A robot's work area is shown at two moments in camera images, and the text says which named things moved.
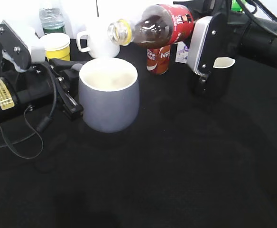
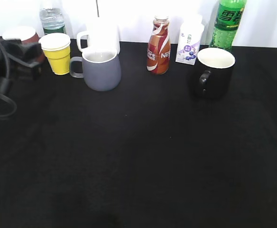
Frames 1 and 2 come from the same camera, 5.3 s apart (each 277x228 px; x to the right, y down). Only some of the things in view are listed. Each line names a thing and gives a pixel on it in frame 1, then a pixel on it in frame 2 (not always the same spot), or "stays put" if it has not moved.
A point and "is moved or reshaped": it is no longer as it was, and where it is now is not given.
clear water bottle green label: x=52 y=20 stays put
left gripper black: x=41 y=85 -> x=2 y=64
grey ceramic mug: x=109 y=94 is moved or reshaped
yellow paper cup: x=57 y=45 stays put
